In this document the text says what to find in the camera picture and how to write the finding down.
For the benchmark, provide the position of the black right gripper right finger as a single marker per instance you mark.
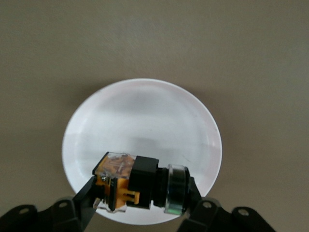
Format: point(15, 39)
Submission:
point(202, 215)

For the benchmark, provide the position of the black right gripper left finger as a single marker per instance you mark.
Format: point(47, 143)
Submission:
point(79, 207)

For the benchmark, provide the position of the orange black push-button switch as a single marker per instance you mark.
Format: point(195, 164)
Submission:
point(142, 176)

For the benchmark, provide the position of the pale pink round plate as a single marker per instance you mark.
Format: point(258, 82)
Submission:
point(144, 116)

